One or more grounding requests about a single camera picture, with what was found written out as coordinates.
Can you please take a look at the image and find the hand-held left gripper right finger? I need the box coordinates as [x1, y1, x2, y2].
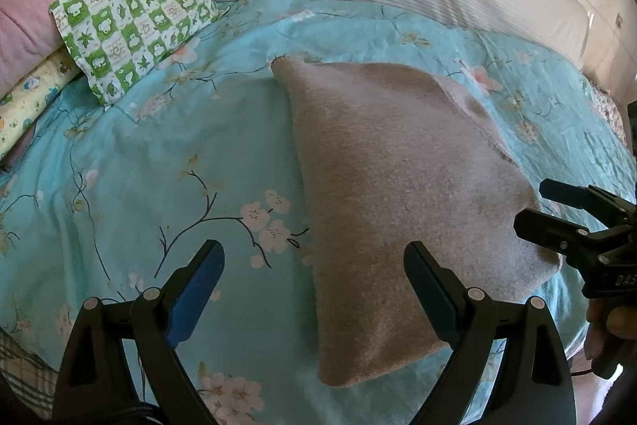
[404, 241, 577, 425]

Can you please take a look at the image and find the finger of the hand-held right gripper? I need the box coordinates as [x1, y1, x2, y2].
[514, 209, 615, 267]
[540, 178, 637, 227]

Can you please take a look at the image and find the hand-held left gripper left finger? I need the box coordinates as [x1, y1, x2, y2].
[52, 240, 225, 425]

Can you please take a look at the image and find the beige knit sweater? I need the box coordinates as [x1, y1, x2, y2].
[273, 57, 563, 388]

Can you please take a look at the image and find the person's right hand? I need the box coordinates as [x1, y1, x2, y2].
[583, 298, 634, 380]

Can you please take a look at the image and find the white floral cloth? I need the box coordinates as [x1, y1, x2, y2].
[590, 81, 629, 147]

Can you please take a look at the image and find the light blue floral blanket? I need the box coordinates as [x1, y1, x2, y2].
[0, 0, 630, 425]

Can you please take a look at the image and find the plaid cloth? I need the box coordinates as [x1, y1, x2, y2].
[0, 330, 55, 421]

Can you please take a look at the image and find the yellow cartoon print pillow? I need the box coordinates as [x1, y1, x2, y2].
[0, 54, 83, 159]

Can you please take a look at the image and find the green white patterned pillow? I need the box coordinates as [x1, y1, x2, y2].
[49, 0, 220, 107]

